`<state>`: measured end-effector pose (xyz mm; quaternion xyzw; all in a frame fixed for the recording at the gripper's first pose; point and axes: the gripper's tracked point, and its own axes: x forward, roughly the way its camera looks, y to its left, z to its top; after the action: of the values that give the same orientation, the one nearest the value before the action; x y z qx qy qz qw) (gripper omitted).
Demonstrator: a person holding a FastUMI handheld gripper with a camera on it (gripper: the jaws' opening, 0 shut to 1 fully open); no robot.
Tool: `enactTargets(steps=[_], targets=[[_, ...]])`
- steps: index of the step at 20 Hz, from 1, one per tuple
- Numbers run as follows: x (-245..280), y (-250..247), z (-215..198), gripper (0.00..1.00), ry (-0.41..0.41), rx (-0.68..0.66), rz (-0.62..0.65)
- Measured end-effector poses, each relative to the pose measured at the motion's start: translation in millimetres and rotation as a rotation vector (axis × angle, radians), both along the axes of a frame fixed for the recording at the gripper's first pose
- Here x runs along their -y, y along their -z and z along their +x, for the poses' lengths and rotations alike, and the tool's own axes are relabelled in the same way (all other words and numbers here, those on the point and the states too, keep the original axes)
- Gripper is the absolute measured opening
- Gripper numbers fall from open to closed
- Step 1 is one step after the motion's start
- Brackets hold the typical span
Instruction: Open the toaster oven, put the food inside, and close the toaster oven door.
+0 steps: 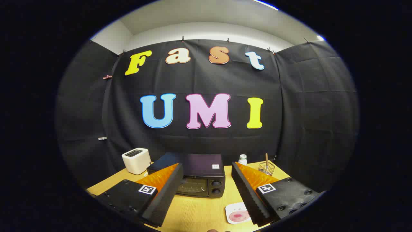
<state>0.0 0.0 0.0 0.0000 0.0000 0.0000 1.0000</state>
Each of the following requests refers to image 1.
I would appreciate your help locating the pink meat slice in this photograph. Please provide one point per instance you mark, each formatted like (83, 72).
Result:
(238, 216)

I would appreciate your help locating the black backdrop cloth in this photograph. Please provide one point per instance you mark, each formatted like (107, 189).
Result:
(209, 80)

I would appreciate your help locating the white square plate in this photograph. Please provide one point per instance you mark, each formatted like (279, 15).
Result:
(233, 207)

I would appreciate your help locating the black toaster oven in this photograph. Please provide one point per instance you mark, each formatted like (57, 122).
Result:
(199, 164)

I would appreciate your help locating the white bread toaster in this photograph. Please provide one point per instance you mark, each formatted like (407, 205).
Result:
(136, 162)

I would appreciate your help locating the white green-label bottle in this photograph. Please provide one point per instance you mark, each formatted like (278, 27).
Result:
(242, 159)

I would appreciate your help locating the wooden stick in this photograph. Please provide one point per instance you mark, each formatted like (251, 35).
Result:
(266, 158)

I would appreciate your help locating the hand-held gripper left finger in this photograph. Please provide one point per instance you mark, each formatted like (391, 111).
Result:
(167, 196)

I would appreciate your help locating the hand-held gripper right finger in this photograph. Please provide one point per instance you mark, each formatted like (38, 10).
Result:
(249, 196)

